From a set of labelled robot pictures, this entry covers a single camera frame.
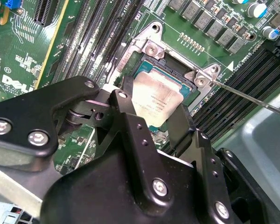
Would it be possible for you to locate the silver CPU green edge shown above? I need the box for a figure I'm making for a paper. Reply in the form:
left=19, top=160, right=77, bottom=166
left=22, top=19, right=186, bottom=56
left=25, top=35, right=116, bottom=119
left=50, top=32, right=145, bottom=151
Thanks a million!
left=130, top=60, right=195, bottom=135

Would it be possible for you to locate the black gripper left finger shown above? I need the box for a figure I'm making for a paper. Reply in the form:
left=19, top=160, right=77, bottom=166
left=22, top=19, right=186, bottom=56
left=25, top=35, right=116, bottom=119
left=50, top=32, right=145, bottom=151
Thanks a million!
left=0, top=76, right=175, bottom=210

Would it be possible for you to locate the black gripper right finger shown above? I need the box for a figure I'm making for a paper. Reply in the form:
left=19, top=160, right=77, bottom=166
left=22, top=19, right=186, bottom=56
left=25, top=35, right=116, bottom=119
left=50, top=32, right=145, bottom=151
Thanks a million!
left=167, top=104, right=266, bottom=224

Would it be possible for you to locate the thin metal locking lever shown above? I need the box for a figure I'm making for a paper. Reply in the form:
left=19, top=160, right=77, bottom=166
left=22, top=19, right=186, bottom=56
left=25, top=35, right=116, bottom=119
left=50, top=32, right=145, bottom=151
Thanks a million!
left=210, top=79, right=280, bottom=119

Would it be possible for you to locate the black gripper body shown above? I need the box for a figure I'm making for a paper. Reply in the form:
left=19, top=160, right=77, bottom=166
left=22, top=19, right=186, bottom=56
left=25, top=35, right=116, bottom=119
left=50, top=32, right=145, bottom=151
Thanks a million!
left=41, top=149, right=262, bottom=224

